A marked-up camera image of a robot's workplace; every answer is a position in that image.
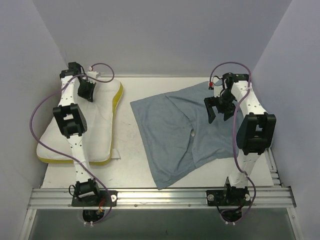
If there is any aluminium front frame rail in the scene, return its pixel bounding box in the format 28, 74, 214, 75
27, 186, 295, 210

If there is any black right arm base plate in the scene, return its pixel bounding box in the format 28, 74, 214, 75
206, 188, 252, 207

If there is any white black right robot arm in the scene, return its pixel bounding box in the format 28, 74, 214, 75
204, 72, 277, 206

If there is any blue-grey fabric pillowcase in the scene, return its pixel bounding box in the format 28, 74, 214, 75
130, 82, 243, 190

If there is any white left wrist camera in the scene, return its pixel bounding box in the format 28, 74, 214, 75
86, 66, 101, 79

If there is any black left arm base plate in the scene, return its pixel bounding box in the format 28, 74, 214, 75
71, 190, 118, 207

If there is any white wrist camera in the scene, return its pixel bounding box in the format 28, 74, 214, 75
86, 66, 101, 79
208, 82, 224, 96

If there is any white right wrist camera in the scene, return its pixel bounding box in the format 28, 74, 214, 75
208, 82, 224, 96

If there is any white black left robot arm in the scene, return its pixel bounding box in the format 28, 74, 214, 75
52, 62, 101, 206

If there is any white pillow with yellow edge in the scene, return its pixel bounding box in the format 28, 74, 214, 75
36, 79, 124, 165

